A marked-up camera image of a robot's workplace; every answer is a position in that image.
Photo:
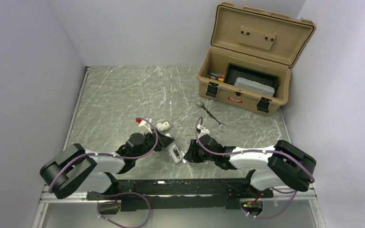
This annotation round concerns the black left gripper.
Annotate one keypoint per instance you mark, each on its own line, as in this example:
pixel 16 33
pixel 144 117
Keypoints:
pixel 163 141

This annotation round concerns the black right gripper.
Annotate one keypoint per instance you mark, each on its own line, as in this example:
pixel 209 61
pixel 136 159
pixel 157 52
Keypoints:
pixel 191 155

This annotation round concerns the white remote control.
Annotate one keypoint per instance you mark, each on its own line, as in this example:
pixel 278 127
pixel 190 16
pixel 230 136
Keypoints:
pixel 175 153

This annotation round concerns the white plastic pipe elbow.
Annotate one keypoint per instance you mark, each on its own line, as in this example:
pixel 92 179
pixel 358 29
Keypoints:
pixel 163 127

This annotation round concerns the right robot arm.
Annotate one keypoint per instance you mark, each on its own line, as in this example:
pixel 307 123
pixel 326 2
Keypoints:
pixel 282 164

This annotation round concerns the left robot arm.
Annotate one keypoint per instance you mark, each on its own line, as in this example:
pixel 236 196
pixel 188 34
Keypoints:
pixel 78 169

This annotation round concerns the silver open-end wrench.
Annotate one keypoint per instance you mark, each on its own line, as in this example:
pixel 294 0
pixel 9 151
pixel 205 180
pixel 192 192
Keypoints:
pixel 220 126

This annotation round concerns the black toolbox left latch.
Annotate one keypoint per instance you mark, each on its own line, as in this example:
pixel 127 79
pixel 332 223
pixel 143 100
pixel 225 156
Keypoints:
pixel 212 89

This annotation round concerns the black toolbox latch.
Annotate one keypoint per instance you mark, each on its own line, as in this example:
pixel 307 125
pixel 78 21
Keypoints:
pixel 212 89
pixel 263 105

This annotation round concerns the black toolbox right latch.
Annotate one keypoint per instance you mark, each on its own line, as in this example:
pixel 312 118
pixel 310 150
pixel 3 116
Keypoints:
pixel 263 105

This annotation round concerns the grey plastic case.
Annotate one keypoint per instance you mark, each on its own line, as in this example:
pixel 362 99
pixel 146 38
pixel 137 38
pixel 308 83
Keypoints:
pixel 254 86

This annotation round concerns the black tray in toolbox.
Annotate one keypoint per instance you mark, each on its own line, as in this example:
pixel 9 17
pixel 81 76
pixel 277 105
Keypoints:
pixel 234 71

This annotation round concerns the tan plastic toolbox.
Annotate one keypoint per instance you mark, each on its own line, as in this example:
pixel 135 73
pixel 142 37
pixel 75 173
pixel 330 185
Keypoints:
pixel 261 40

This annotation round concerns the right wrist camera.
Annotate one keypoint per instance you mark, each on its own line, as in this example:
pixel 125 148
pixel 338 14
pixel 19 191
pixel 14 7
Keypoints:
pixel 201 131

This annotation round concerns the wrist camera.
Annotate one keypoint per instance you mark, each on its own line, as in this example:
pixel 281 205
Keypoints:
pixel 145 122
pixel 201 131

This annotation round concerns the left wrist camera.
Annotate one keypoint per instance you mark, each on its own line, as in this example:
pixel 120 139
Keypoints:
pixel 145 122

